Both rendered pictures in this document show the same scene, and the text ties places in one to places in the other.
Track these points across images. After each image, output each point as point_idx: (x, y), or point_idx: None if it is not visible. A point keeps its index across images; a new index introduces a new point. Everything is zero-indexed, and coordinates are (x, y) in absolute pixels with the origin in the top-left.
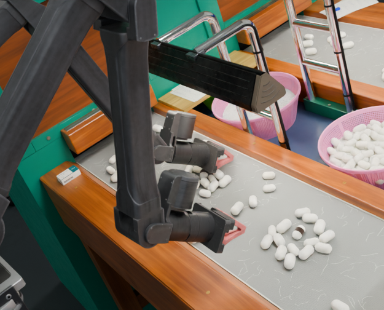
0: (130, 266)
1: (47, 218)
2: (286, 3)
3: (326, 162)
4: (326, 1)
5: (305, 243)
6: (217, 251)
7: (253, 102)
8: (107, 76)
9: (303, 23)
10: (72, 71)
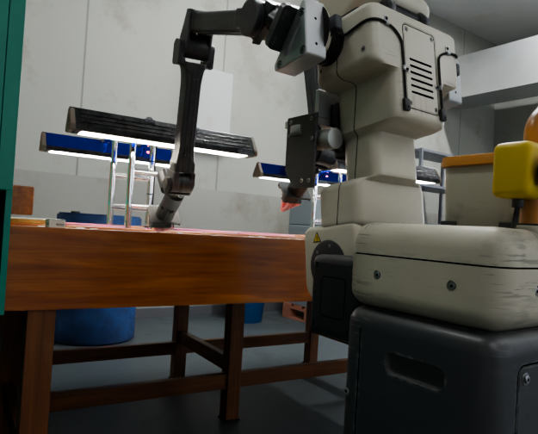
0: (219, 257)
1: (5, 289)
2: (114, 158)
3: (210, 232)
4: (154, 158)
5: None
6: (311, 197)
7: (255, 149)
8: (316, 71)
9: (126, 174)
10: (200, 86)
